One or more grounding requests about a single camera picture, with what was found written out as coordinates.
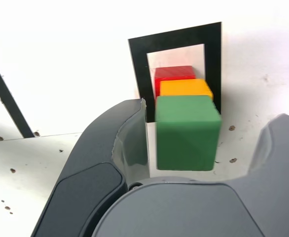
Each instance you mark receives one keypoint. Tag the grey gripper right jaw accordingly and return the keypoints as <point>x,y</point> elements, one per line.
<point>184,212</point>

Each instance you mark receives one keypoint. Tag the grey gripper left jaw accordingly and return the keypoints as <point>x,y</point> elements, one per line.
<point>95,153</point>

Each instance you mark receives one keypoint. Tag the green cube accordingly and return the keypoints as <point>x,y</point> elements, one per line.
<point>186,133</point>

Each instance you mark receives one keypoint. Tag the yellow cube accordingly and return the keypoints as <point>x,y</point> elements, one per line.
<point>184,87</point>

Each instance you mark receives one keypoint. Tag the red cube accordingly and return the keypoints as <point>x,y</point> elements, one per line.
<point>174,72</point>

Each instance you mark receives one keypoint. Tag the black tape square outline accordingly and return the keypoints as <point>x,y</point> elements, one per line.
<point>138,64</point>

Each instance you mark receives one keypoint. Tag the black tape strip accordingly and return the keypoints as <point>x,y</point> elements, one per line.
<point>9,98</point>

